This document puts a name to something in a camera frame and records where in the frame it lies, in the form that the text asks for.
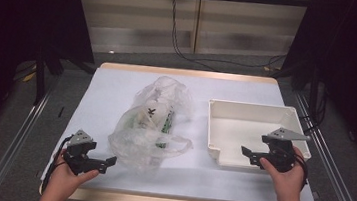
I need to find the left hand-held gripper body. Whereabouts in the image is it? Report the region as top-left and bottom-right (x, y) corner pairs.
(61, 128), (99, 177)

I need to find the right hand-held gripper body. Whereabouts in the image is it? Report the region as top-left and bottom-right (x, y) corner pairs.
(258, 125), (311, 176)

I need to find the clear plastic bag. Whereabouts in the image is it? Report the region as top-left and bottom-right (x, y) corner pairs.
(104, 70), (201, 177)

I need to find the person's left hand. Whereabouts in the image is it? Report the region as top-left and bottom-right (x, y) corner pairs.
(43, 148), (102, 201)

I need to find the person's right hand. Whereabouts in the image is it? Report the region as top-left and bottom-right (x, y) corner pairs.
(254, 143), (308, 201)

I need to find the white plastic bin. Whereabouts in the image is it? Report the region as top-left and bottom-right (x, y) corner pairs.
(202, 97), (317, 178)

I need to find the white packet with yellow print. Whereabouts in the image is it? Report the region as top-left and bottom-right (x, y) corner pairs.
(129, 103), (167, 137)

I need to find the black stand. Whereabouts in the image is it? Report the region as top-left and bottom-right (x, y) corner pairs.
(273, 57), (333, 130)
(29, 44), (99, 112)

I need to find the yellow tape piece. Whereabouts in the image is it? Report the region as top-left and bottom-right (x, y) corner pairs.
(22, 69), (38, 83)

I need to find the black curtain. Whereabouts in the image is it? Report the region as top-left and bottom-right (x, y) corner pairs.
(270, 0), (357, 176)
(0, 0), (102, 170)

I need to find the right hand-held gripper black cable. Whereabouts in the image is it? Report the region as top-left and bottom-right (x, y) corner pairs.
(281, 148), (312, 201)

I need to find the metal floor rail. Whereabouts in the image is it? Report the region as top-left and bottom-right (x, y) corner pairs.
(0, 83), (54, 201)
(282, 92), (357, 201)

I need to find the black hanging wall cable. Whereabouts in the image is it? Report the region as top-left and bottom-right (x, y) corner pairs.
(164, 0), (293, 79)

